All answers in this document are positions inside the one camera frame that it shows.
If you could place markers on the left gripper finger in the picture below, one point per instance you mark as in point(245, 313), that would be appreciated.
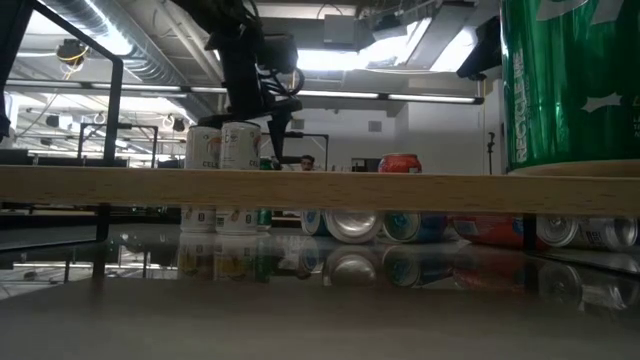
point(280, 135)

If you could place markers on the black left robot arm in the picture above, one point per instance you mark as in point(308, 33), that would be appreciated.
point(220, 20)

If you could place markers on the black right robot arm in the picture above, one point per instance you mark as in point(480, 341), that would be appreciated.
point(487, 47)

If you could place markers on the person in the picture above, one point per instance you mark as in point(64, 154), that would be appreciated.
point(307, 162)

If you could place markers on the grey ceiling box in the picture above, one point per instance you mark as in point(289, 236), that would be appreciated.
point(340, 30)

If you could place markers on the long ceiling light bar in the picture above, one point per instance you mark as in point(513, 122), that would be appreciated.
point(430, 98)
point(135, 87)

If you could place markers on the black tripod stand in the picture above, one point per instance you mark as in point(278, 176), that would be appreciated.
point(490, 150)

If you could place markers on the black metal frame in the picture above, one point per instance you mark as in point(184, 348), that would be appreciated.
point(300, 135)
point(117, 126)

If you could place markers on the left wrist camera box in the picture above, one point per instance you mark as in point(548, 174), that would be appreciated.
point(281, 52)

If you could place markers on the wooden shelf with black frame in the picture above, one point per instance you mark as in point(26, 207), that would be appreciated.
point(320, 192)

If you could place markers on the silver air duct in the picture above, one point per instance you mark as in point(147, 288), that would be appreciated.
point(135, 55)

